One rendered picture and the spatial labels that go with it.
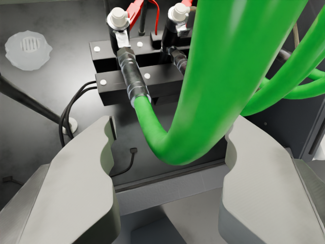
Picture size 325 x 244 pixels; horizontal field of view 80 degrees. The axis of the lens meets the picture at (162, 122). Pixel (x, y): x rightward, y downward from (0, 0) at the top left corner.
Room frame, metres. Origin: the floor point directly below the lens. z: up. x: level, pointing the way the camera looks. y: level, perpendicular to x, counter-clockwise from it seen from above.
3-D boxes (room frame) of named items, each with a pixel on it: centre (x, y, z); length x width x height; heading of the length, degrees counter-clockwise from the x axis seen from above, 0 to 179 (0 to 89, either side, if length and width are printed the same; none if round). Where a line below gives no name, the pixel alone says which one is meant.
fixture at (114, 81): (0.22, 0.05, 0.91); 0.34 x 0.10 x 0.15; 141
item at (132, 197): (-0.02, -0.06, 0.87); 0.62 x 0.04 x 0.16; 141
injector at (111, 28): (0.12, 0.12, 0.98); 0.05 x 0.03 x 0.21; 51
